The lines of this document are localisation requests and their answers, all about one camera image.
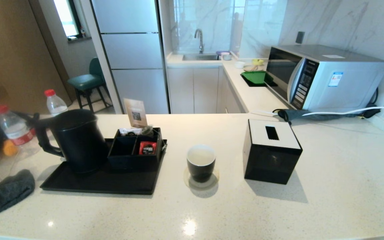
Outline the black compartment organizer box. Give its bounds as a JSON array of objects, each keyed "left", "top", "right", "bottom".
[{"left": 107, "top": 127, "right": 163, "bottom": 170}]

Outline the black serving tray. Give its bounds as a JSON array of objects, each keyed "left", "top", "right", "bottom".
[{"left": 40, "top": 138, "right": 168, "bottom": 195}]

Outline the black electric kettle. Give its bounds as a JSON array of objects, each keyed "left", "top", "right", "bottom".
[{"left": 34, "top": 109, "right": 110, "bottom": 174}]

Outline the white base cabinet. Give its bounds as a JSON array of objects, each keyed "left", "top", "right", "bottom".
[{"left": 167, "top": 65, "right": 246, "bottom": 114}]

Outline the black cup white inside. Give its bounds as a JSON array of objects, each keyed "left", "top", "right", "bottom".
[{"left": 187, "top": 144, "right": 216, "bottom": 183}]

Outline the red Nescafe sachet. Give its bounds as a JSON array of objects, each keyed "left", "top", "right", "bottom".
[{"left": 139, "top": 141, "right": 157, "bottom": 155}]

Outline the brown QR code card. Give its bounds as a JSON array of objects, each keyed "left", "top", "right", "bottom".
[{"left": 123, "top": 98, "right": 148, "bottom": 128}]

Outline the clear glass coaster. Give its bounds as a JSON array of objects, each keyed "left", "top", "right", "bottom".
[{"left": 183, "top": 167, "right": 220, "bottom": 190}]

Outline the steel kitchen sink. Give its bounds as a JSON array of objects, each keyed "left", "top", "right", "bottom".
[{"left": 182, "top": 53, "right": 220, "bottom": 61}]

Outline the green cutting board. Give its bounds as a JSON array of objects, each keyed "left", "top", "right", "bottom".
[{"left": 241, "top": 70, "right": 274, "bottom": 85}]

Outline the chrome kitchen faucet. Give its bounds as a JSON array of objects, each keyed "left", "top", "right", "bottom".
[{"left": 194, "top": 29, "right": 205, "bottom": 54}]

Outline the black tissue box white lid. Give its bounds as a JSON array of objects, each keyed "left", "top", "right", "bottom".
[{"left": 243, "top": 119, "right": 303, "bottom": 185}]

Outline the green upholstered chair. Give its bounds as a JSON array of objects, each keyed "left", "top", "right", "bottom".
[{"left": 67, "top": 57, "right": 112, "bottom": 112}]

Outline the small red-capped water bottle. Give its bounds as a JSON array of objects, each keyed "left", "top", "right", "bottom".
[{"left": 44, "top": 89, "right": 68, "bottom": 117}]

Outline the silver microwave oven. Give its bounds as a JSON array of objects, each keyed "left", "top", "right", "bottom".
[{"left": 265, "top": 44, "right": 384, "bottom": 111}]

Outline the bright window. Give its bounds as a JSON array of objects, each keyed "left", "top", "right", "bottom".
[{"left": 53, "top": 0, "right": 82, "bottom": 39}]

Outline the large red-capped water bottle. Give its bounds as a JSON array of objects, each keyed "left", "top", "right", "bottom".
[{"left": 0, "top": 105, "right": 36, "bottom": 157}]

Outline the small orange object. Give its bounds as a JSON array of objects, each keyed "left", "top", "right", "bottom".
[{"left": 3, "top": 140, "right": 18, "bottom": 157}]

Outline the brown wooden door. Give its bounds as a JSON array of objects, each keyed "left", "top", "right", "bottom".
[{"left": 0, "top": 0, "right": 72, "bottom": 114}]

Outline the dark grey cloth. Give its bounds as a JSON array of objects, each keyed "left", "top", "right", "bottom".
[{"left": 0, "top": 169, "right": 36, "bottom": 220}]

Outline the black handled tool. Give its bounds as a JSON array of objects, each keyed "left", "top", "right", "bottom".
[{"left": 14, "top": 112, "right": 41, "bottom": 125}]

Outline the black power cable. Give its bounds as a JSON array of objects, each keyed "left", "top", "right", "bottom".
[{"left": 359, "top": 87, "right": 384, "bottom": 119}]

